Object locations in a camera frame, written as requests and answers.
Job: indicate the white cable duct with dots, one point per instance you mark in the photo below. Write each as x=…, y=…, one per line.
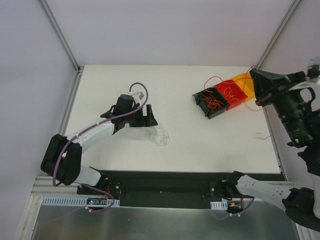
x=67, y=201
x=219, y=205

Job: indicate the left white cable duct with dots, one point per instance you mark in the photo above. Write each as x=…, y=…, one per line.
x=67, y=201

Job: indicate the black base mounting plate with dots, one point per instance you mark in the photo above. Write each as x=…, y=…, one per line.
x=175, y=190

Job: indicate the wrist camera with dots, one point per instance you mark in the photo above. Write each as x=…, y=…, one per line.
x=313, y=67
x=138, y=96

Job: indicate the yellow plastic bin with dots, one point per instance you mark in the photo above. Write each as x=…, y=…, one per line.
x=245, y=82

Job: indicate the aluminium frame post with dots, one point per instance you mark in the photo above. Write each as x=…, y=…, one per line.
x=59, y=34
x=289, y=14

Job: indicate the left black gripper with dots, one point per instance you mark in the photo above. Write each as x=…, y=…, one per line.
x=139, y=119

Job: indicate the red plastic bin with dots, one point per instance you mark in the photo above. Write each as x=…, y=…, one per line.
x=233, y=94

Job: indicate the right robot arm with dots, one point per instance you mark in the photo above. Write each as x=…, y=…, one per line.
x=291, y=96

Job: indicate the right aluminium frame post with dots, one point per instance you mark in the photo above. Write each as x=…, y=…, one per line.
x=289, y=14

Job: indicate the right white cable duct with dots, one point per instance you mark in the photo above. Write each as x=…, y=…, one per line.
x=219, y=205

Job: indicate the left aluminium frame post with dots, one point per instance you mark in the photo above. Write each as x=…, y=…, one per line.
x=59, y=34

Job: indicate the black plastic bin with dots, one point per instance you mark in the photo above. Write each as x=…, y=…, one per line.
x=211, y=102

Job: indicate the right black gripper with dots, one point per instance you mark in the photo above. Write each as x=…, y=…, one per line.
x=268, y=96

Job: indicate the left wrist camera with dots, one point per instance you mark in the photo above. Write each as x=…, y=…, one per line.
x=138, y=96

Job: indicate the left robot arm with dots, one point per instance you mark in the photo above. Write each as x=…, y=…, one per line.
x=63, y=157

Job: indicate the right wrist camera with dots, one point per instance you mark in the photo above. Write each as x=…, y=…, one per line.
x=313, y=67

